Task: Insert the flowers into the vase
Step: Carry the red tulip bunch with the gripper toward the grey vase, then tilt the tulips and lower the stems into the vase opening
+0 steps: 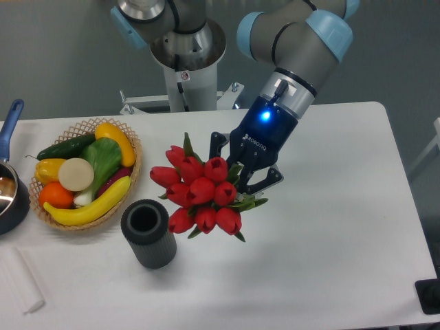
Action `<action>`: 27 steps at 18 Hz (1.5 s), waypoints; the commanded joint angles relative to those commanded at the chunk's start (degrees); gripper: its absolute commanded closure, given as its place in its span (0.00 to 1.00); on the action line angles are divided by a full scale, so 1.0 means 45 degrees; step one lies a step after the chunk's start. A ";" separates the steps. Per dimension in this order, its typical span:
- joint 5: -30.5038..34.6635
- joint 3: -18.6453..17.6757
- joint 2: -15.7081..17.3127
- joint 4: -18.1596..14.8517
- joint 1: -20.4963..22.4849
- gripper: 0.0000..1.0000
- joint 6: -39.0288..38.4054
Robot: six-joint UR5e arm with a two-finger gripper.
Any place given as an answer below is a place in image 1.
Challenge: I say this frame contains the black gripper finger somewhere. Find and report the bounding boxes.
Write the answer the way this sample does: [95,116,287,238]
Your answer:
[236,166,284,195]
[208,131,230,160]

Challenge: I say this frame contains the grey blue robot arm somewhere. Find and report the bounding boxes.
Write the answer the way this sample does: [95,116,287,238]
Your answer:
[111,1,359,195]

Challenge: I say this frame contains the yellow squash at top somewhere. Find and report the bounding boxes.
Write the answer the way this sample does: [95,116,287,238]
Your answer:
[95,122,135,167]

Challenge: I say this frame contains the woven wicker basket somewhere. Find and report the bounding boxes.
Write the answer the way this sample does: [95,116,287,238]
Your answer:
[28,118,142,232]

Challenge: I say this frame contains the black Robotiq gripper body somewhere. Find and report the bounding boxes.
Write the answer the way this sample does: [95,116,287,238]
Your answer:
[227,96,298,172]

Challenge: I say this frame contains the green cucumber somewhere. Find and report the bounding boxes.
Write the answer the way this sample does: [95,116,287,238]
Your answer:
[26,134,96,161]

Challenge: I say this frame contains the red tulip bouquet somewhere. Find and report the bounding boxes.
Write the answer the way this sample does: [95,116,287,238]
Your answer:
[149,133,268,242]

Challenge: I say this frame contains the orange fruit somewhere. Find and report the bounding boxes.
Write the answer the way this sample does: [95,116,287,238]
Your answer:
[38,182,74,209]

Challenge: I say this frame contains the white rolled cloth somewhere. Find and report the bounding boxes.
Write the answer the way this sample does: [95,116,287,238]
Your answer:
[1,247,45,314]

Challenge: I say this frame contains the green bok choy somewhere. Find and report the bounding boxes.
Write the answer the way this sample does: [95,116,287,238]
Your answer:
[74,137,122,208]

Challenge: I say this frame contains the yellow bell pepper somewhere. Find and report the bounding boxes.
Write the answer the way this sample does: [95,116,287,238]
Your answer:
[34,158,66,185]

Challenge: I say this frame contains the cream round disc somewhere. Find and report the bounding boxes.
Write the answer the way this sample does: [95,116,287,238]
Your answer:
[58,158,94,192]

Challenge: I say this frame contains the purple eggplant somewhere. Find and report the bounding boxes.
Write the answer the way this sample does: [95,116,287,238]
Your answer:
[96,167,132,197]

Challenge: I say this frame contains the dark grey ribbed vase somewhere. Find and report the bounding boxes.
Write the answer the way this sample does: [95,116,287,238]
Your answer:
[120,199,177,270]

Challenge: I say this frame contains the black device at table edge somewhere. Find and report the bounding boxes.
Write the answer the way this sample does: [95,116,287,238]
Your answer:
[415,278,439,315]

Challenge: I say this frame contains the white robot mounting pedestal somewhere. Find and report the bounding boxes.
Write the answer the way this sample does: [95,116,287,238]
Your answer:
[118,16,245,116]

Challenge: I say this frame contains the dark pot with blue handle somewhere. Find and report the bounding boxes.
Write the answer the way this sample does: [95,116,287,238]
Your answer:
[1,99,30,235]

